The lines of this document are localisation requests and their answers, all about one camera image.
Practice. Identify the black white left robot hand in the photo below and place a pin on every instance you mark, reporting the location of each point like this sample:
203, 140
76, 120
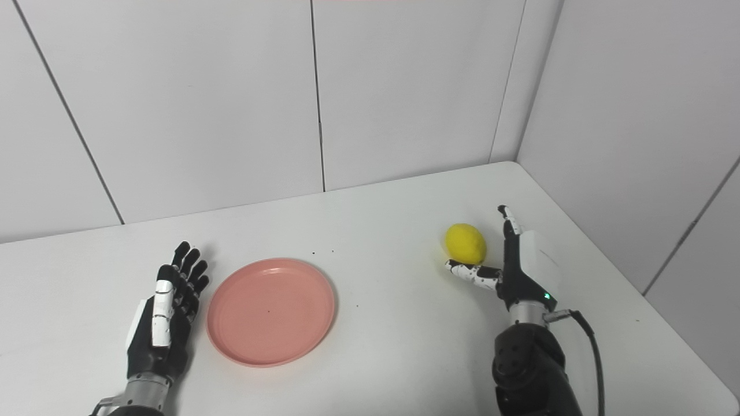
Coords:
156, 341

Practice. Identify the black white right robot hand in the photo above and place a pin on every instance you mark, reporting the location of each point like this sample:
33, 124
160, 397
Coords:
523, 277

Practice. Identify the yellow lemon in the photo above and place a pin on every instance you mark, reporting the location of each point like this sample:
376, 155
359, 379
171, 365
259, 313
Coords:
466, 242

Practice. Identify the pink round plate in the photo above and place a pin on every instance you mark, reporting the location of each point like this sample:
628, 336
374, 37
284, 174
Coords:
272, 312

